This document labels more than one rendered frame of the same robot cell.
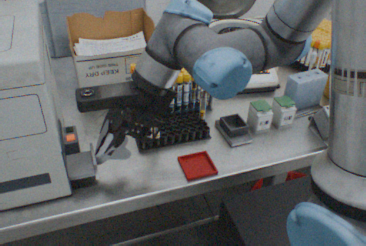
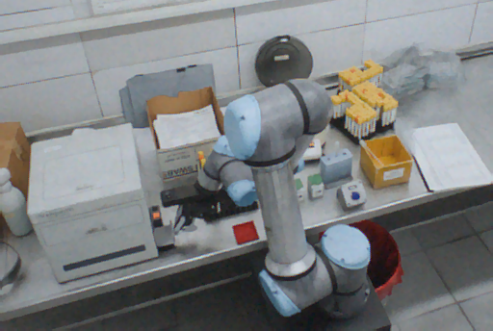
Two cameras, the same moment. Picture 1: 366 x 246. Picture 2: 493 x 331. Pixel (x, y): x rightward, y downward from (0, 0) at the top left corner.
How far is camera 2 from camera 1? 0.99 m
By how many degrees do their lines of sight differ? 1
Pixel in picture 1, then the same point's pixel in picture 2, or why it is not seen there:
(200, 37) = (231, 171)
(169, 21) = (215, 156)
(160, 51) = (211, 172)
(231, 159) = not seen: hidden behind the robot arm
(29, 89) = (135, 202)
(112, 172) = (186, 239)
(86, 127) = not seen: hidden behind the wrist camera
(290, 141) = (318, 210)
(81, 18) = (158, 100)
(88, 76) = (167, 162)
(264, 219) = not seen: hidden behind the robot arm
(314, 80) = (340, 161)
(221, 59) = (240, 189)
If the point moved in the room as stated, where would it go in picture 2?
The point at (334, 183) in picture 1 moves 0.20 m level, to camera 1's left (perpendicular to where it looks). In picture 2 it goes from (269, 263) to (179, 261)
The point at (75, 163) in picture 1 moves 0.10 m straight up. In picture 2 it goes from (160, 235) to (155, 212)
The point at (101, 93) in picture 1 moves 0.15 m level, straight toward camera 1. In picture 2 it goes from (176, 194) to (181, 238)
